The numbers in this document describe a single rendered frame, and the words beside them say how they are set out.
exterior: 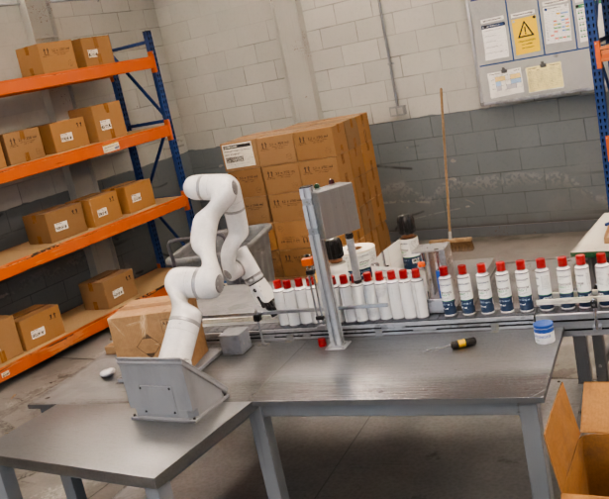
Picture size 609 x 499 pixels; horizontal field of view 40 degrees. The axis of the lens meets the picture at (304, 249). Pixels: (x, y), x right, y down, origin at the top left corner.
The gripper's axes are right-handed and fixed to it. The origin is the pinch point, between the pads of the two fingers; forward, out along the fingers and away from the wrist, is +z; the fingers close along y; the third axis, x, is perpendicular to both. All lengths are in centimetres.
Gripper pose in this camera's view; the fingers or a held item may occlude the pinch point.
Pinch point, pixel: (273, 311)
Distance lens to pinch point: 364.2
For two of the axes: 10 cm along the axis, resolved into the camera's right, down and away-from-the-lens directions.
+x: -7.8, 4.1, 4.7
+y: 3.8, -2.9, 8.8
